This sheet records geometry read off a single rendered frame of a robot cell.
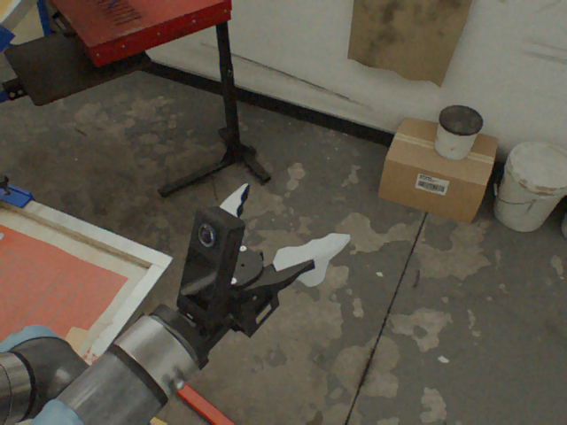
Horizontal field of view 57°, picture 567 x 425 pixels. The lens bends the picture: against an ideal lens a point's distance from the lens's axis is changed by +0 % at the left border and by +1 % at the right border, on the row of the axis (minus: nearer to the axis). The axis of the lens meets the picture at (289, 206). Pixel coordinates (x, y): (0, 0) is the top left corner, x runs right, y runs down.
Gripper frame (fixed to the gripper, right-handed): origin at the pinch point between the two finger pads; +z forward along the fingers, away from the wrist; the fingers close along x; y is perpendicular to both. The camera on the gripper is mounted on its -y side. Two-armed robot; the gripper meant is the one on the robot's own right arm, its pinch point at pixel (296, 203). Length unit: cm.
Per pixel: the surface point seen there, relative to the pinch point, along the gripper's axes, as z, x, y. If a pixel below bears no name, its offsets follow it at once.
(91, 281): -6, -71, 62
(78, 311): -14, -66, 63
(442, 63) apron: 179, -64, 93
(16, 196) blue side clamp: -3, -106, 53
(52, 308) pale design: -18, -72, 62
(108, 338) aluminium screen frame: -15, -52, 61
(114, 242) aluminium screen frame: 4, -73, 58
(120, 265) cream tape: 1, -69, 62
